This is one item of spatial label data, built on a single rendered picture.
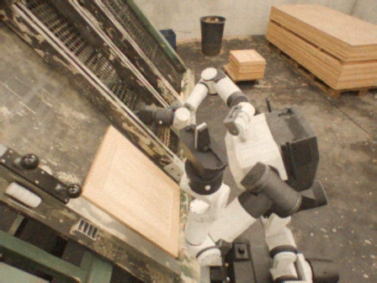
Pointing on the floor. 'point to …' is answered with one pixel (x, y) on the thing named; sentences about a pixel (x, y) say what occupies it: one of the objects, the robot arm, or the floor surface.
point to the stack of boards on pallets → (326, 46)
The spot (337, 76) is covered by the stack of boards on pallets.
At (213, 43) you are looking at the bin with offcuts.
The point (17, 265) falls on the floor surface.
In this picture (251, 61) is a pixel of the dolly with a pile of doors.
